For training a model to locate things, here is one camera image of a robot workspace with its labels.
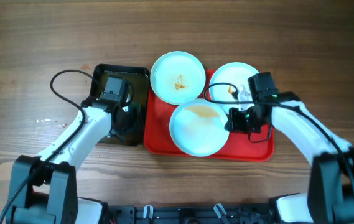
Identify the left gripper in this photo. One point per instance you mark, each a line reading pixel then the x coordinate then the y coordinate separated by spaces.
pixel 133 114

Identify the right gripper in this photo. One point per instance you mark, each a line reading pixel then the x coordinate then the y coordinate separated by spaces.
pixel 233 124

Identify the white plate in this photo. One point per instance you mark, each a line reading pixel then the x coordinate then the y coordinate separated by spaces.
pixel 232 82
pixel 177 77
pixel 197 128

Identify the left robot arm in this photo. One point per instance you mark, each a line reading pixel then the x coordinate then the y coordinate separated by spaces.
pixel 43 188

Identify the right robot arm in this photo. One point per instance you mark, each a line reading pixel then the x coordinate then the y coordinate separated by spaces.
pixel 330 197

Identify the red plastic tray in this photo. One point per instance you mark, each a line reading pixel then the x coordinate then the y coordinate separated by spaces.
pixel 239 146

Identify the black water tray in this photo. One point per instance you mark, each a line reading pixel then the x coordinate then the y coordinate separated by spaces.
pixel 139 79

